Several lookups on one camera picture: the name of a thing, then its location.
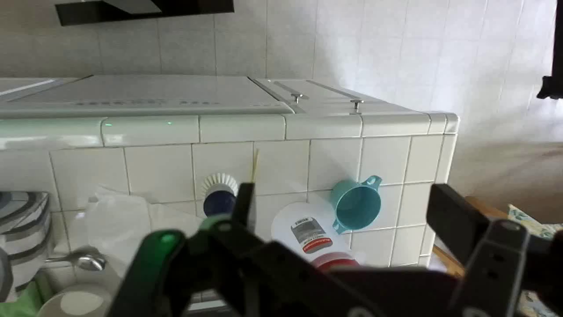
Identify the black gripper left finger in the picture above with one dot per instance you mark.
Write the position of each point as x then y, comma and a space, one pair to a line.
234, 275

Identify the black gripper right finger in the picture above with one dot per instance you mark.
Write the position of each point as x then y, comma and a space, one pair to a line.
492, 264

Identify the white printed paper packet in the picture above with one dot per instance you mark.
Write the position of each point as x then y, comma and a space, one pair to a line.
529, 222

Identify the clear pitcher with red lid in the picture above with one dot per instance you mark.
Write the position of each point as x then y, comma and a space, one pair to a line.
299, 229

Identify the small glass jar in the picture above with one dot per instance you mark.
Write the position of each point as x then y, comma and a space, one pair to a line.
218, 196

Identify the teal plastic measuring cup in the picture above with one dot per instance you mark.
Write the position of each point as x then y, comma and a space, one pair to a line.
353, 205

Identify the metal spoon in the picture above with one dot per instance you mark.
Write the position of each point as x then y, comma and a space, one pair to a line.
88, 259

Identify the beige bowl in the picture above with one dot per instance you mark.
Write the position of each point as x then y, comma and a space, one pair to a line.
75, 301

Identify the black stand leg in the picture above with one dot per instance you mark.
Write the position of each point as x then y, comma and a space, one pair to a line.
554, 81

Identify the small green scrub pad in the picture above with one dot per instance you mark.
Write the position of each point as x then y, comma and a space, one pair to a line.
17, 301

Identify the grey striped dish towel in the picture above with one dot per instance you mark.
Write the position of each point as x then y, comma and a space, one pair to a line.
19, 229

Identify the black flat base plate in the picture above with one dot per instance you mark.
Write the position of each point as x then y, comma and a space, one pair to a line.
146, 9

